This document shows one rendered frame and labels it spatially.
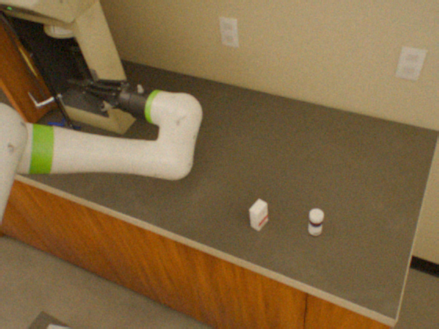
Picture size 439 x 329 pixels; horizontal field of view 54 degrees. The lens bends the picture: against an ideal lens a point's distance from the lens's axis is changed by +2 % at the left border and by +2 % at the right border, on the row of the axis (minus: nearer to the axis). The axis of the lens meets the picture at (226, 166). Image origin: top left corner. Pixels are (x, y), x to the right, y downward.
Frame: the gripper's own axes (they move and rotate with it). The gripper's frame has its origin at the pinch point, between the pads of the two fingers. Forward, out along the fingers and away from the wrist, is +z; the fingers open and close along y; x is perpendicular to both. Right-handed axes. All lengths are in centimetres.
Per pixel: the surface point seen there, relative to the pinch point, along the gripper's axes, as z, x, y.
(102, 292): 27, 128, 18
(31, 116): 41, 30, -6
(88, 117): 18.5, 29.0, -12.2
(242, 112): -33, 33, -39
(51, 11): 4.5, -19.8, -5.0
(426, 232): -110, 95, -56
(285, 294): -70, 51, 14
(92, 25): 4.4, -9.0, -17.1
